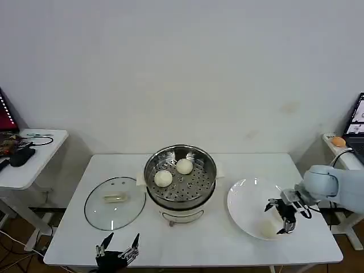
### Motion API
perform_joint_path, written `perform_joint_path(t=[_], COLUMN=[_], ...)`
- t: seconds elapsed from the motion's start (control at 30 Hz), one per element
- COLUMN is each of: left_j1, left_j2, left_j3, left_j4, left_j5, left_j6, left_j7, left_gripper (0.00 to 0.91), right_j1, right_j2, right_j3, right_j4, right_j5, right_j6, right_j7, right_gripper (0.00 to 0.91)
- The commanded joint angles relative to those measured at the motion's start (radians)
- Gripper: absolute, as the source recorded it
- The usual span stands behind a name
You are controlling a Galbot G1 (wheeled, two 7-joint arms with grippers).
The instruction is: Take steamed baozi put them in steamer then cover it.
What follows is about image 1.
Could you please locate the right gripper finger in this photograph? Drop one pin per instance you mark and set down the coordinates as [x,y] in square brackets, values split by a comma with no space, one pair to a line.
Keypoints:
[271,202]
[289,224]

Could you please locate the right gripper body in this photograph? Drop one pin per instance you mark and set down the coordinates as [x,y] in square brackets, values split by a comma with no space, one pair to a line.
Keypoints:
[287,211]

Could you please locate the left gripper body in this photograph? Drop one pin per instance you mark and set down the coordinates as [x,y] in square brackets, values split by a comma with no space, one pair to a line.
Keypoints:
[111,258]

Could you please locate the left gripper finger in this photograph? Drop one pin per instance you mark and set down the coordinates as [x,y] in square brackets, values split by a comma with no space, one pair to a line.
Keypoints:
[105,244]
[135,248]

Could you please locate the white steamed bun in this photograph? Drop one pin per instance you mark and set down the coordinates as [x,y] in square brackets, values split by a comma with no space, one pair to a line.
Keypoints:
[163,178]
[268,228]
[184,166]

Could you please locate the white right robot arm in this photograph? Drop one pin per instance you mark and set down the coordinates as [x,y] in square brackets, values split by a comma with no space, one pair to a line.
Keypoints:
[332,185]

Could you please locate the white round plate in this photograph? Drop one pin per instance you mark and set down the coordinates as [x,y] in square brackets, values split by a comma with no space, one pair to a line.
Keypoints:
[244,207]

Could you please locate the steel steamer basket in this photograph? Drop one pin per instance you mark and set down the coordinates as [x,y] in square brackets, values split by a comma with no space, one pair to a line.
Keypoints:
[196,182]

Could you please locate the orange round fruit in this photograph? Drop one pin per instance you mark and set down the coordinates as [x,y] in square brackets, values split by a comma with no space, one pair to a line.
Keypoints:
[338,141]

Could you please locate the laptop with white screen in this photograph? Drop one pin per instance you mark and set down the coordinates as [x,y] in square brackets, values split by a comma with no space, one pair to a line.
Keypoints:
[355,133]

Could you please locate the teal pen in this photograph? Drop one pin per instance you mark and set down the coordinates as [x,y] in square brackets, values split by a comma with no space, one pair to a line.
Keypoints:
[39,134]

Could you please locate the laptop with red screen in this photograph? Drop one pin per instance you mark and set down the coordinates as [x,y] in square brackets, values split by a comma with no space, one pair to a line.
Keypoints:
[7,113]

